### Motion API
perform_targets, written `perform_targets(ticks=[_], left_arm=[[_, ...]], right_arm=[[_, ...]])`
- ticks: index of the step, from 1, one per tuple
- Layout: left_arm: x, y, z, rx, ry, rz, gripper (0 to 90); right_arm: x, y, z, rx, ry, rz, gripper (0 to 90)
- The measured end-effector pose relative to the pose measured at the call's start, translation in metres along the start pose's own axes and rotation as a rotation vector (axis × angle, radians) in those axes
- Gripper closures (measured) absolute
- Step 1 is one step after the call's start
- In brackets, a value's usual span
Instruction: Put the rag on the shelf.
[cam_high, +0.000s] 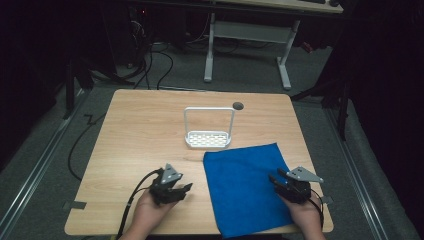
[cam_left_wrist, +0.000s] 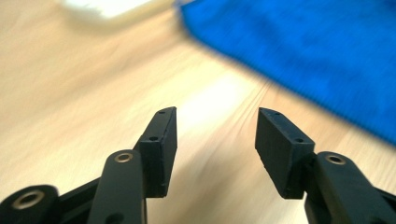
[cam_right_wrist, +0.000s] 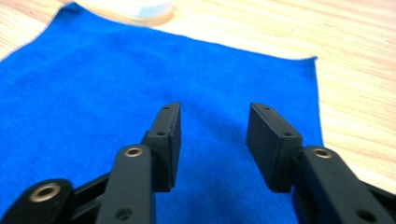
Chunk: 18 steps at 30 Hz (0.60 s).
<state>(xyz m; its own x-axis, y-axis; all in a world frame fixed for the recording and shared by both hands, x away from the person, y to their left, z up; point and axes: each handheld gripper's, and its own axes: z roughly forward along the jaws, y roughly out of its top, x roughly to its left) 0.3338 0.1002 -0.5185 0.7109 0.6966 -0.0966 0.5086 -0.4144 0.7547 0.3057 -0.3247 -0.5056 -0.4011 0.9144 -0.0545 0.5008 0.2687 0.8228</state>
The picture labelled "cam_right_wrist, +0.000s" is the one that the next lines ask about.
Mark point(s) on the white round container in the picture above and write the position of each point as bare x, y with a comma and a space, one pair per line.
146, 9

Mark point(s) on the blue cloth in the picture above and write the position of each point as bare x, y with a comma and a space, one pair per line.
93, 102

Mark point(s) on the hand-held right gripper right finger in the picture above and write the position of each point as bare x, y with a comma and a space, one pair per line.
274, 146

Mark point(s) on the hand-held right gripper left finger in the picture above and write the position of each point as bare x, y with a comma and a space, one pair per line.
163, 146

